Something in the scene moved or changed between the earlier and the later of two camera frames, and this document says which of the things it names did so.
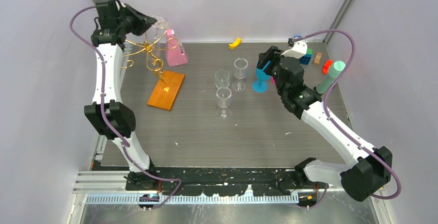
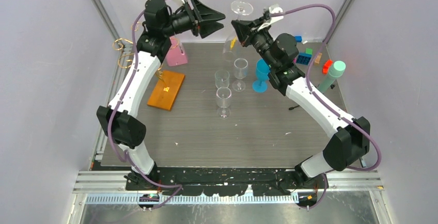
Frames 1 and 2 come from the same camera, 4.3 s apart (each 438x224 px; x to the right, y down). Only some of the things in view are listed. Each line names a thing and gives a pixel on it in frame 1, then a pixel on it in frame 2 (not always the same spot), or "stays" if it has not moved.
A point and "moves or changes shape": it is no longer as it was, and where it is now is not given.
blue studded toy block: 305,59 stays
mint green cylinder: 333,74 stays
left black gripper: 143,22 to 207,27
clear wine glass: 240,72 stays
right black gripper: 273,54 to 243,28
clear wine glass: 223,97 stays
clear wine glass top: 159,45 moves or changes shape
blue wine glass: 260,85 stays
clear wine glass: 221,78 stays
